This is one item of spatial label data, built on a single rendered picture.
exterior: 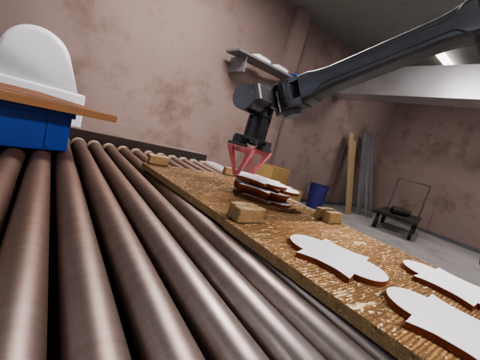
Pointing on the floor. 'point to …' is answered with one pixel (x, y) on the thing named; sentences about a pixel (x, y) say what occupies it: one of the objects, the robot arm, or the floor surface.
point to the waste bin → (316, 195)
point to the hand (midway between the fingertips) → (244, 172)
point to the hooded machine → (38, 63)
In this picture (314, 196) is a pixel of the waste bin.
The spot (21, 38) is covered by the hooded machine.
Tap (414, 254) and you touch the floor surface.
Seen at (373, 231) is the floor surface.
